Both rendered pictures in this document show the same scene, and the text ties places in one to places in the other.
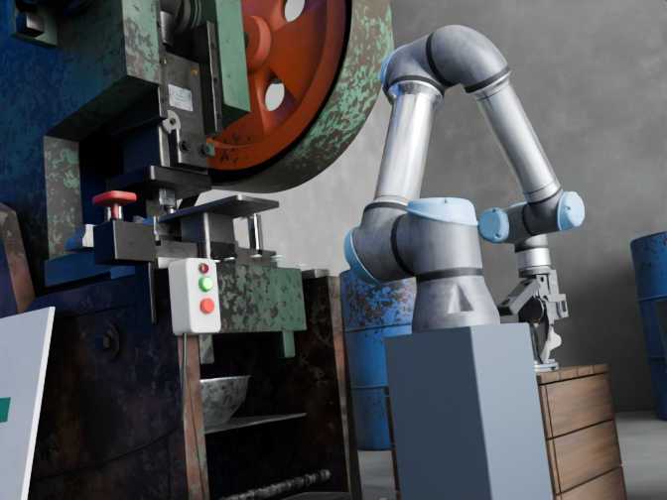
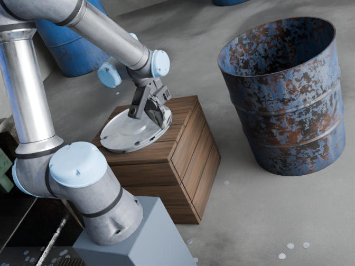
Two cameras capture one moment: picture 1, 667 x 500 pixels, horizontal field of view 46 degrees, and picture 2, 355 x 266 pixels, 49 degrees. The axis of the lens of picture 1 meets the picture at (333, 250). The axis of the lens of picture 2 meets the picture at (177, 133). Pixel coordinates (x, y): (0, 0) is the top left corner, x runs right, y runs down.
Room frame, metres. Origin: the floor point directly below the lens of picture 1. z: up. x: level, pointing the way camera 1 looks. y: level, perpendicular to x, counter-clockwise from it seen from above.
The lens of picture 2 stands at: (0.57, -0.35, 1.11)
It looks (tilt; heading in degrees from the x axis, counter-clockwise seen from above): 33 degrees down; 354
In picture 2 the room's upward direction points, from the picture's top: 25 degrees counter-clockwise
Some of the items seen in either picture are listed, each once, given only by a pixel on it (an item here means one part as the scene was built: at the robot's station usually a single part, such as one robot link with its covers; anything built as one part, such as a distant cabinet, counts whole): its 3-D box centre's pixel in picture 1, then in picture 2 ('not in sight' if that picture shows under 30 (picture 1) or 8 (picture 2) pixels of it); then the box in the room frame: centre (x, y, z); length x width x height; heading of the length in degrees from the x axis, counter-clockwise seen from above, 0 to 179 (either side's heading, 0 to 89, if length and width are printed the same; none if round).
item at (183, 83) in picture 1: (168, 114); not in sight; (1.78, 0.36, 1.04); 0.17 x 0.15 x 0.30; 55
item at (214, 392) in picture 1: (177, 405); not in sight; (1.80, 0.39, 0.36); 0.34 x 0.34 x 0.10
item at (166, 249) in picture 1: (167, 268); not in sight; (1.80, 0.39, 0.67); 0.45 x 0.30 x 0.06; 145
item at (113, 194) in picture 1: (115, 214); not in sight; (1.40, 0.39, 0.72); 0.07 x 0.06 x 0.08; 55
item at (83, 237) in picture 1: (105, 227); not in sight; (1.66, 0.49, 0.76); 0.17 x 0.06 x 0.10; 145
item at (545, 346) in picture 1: (551, 341); (165, 116); (1.77, -0.46, 0.41); 0.06 x 0.03 x 0.09; 123
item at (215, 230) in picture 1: (219, 236); not in sight; (1.70, 0.25, 0.72); 0.25 x 0.14 x 0.14; 55
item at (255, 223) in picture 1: (255, 231); not in sight; (1.87, 0.18, 0.75); 0.03 x 0.03 x 0.10; 55
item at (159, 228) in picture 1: (166, 232); not in sight; (1.80, 0.39, 0.76); 0.15 x 0.09 x 0.05; 145
